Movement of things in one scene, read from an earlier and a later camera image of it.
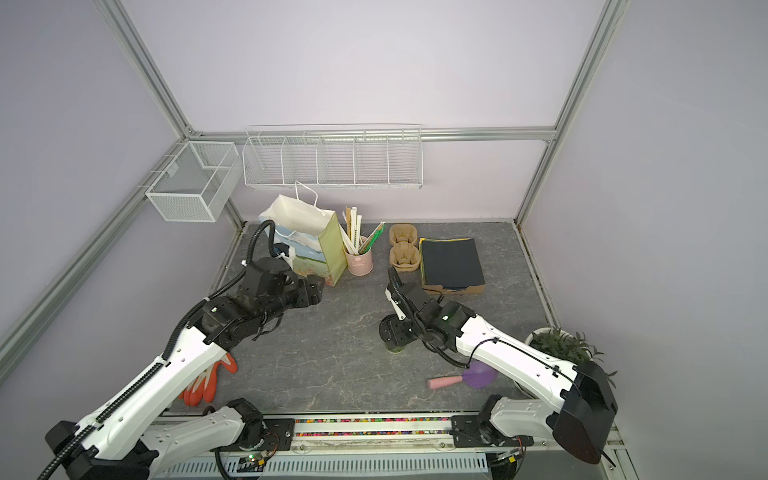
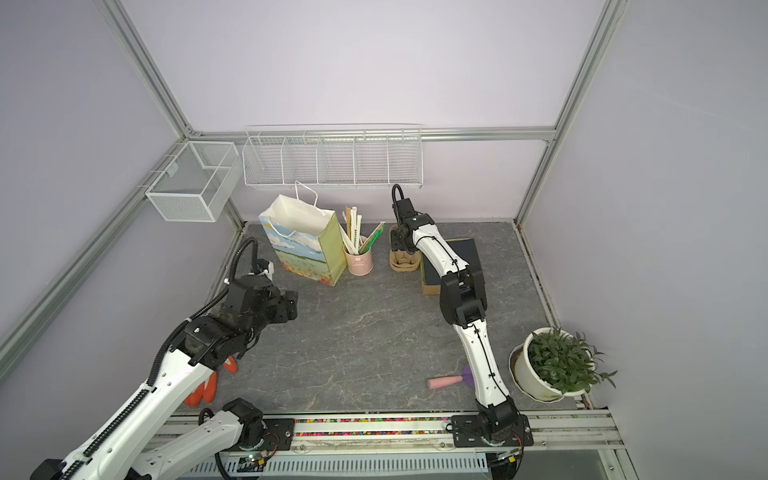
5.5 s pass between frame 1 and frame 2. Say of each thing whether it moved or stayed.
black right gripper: moved
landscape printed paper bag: stayed
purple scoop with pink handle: stayed
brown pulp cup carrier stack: stayed
